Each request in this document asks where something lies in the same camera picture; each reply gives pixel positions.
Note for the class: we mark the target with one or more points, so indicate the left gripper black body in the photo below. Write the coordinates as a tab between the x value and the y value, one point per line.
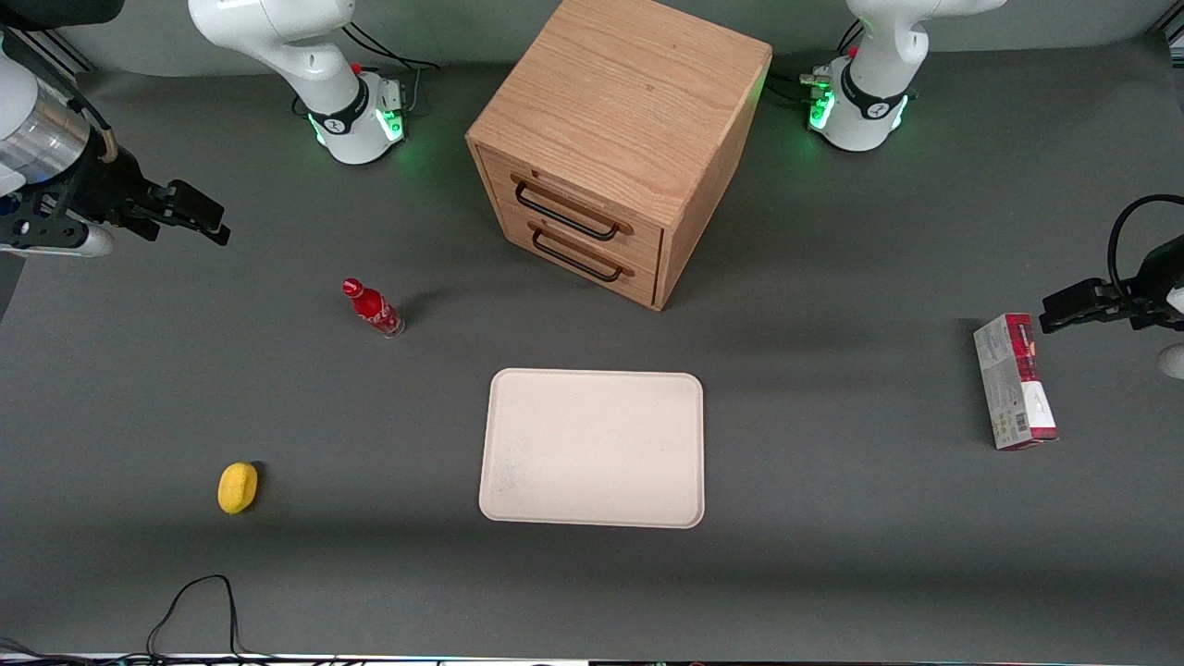
1150	290

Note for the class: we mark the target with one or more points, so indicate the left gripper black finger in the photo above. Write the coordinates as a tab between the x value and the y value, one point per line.
1078	294
1078	319

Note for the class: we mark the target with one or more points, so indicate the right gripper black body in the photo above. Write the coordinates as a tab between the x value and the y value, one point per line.
104	190

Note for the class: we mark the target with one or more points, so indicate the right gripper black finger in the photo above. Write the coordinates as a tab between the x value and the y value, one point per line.
199	231
190	203

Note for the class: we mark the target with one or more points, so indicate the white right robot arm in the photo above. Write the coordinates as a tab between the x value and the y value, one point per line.
277	37

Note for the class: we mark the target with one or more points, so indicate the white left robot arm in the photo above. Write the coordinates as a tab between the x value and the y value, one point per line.
879	74

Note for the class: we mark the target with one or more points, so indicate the wooden drawer cabinet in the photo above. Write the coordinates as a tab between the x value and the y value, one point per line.
629	83

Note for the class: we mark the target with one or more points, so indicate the grey and red carton box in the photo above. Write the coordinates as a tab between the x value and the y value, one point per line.
1013	384

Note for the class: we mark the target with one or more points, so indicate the red cola bottle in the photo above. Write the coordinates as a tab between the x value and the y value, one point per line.
375	308

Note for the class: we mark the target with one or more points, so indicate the yellow lemon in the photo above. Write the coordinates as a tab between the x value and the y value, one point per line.
238	487

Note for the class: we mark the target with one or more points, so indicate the beige rectangular tray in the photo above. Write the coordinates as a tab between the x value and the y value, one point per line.
592	449

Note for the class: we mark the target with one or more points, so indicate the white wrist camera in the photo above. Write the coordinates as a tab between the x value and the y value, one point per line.
65	242

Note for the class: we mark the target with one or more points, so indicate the aluminium frame rail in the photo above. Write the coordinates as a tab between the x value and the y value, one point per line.
46	51

